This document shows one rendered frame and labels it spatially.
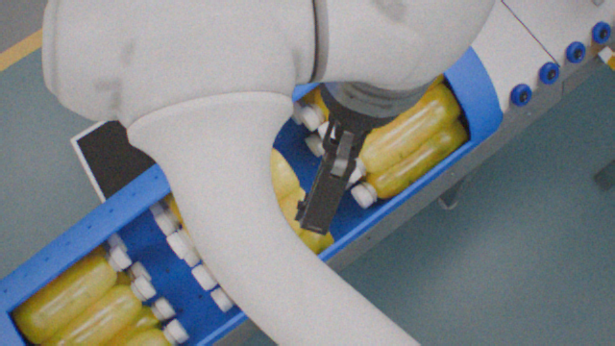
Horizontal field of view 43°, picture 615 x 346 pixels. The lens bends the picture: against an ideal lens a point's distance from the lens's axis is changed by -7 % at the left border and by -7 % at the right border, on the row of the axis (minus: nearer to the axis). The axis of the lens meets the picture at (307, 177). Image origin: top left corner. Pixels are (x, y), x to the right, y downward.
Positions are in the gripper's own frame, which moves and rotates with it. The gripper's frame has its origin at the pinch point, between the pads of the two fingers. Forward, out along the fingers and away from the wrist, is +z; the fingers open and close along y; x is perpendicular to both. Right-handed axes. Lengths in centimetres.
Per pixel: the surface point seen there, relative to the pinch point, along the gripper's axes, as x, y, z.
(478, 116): 23.0, -27.5, 33.5
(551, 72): 40, -50, 49
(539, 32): 37, -60, 52
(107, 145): -52, -42, 148
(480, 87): 21.7, -30.7, 30.2
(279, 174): -3.6, -9.8, 36.8
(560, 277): 87, -43, 141
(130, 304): -20, 13, 53
